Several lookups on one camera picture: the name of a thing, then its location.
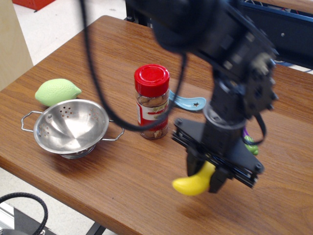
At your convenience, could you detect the red-lid spice jar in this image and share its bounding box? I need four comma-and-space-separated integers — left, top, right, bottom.
134, 64, 170, 126

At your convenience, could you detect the red box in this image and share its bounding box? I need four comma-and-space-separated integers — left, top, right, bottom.
12, 0, 55, 11

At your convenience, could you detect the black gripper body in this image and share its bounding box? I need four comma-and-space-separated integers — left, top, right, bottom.
173, 104, 264, 188

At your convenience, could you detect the green toy lemon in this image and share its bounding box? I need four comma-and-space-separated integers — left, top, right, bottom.
35, 78, 82, 107

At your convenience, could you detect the yellow toy banana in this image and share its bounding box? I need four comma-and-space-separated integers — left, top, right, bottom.
172, 162, 215, 196

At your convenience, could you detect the beige cabinet panel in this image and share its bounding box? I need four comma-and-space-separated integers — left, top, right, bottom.
0, 0, 33, 90

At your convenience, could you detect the purple toy eggplant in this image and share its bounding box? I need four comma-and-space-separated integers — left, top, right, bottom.
242, 127, 259, 156

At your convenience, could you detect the steel colander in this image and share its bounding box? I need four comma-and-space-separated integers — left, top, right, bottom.
21, 99, 125, 159

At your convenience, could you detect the black cable lower left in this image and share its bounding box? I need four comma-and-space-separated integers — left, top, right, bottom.
0, 192, 49, 235

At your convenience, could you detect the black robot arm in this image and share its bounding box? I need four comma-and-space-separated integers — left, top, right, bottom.
129, 0, 277, 195

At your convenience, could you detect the light blue plastic spatula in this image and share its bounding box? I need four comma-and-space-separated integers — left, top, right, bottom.
169, 90, 206, 112

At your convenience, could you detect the black braided cable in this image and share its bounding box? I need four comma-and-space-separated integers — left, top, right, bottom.
79, 0, 188, 132

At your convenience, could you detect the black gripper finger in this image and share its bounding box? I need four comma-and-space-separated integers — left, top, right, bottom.
186, 150, 205, 176
208, 167, 232, 193

